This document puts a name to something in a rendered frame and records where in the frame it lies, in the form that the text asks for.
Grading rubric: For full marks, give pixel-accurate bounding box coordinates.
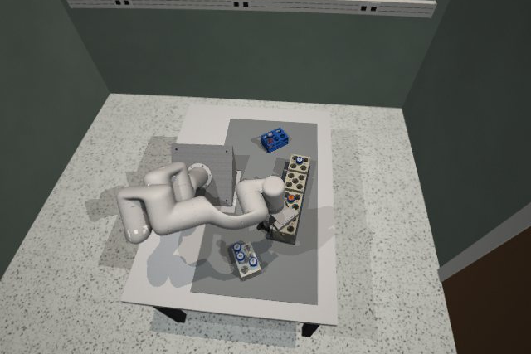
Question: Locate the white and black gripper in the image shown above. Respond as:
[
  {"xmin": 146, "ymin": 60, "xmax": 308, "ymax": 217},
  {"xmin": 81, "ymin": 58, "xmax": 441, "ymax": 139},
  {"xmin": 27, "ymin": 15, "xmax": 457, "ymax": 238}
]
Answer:
[{"xmin": 256, "ymin": 213, "xmax": 276, "ymax": 233}]

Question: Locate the beige square adapter with holes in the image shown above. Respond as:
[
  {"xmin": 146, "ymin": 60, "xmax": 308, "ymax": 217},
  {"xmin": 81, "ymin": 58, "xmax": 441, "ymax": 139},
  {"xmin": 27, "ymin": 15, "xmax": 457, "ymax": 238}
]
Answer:
[
  {"xmin": 285, "ymin": 171, "xmax": 307, "ymax": 194},
  {"xmin": 288, "ymin": 154, "xmax": 310, "ymax": 175},
  {"xmin": 285, "ymin": 191, "xmax": 303, "ymax": 213}
]

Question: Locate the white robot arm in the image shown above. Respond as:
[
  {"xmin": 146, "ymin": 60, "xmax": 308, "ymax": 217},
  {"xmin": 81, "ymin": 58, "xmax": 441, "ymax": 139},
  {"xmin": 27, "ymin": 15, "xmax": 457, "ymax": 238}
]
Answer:
[{"xmin": 116, "ymin": 162, "xmax": 299, "ymax": 244}]

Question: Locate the grey flat mat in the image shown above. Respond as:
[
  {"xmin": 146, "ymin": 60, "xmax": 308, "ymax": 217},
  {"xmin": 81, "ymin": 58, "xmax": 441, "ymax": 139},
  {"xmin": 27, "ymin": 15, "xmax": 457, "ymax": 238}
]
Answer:
[{"xmin": 190, "ymin": 119, "xmax": 318, "ymax": 305}]

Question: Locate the blue tube rack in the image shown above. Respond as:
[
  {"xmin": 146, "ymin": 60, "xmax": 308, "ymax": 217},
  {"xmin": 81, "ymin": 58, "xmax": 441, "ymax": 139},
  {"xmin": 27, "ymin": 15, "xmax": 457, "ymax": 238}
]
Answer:
[{"xmin": 261, "ymin": 128, "xmax": 289, "ymax": 153}]

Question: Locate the white tube rack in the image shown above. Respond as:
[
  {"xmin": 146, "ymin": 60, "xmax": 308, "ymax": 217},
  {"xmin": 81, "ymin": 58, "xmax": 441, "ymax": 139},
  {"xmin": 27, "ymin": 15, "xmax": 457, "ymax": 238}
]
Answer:
[{"xmin": 232, "ymin": 242, "xmax": 261, "ymax": 281}]

